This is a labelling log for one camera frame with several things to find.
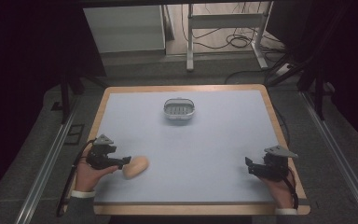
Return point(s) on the person's left hand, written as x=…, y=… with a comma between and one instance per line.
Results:
x=88, y=177

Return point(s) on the dark curtain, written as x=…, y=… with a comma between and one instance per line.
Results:
x=31, y=46
x=335, y=53

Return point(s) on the tan bread roll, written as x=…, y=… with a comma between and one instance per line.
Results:
x=135, y=167

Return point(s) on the grey metal desk frame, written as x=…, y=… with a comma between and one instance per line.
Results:
x=227, y=21

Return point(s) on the light blue table mat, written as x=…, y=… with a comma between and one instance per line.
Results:
x=186, y=149

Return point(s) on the aluminium floor rail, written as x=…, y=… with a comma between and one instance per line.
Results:
x=338, y=155
x=46, y=168

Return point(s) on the person's right hand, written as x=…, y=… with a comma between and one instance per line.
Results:
x=279, y=193

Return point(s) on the white cabinet panel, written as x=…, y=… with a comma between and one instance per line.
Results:
x=124, y=28

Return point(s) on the black metal stand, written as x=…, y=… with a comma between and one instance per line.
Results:
x=313, y=77
x=68, y=90

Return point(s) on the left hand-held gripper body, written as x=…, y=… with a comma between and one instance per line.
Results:
x=101, y=155

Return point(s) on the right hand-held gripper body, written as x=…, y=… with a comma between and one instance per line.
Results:
x=276, y=165

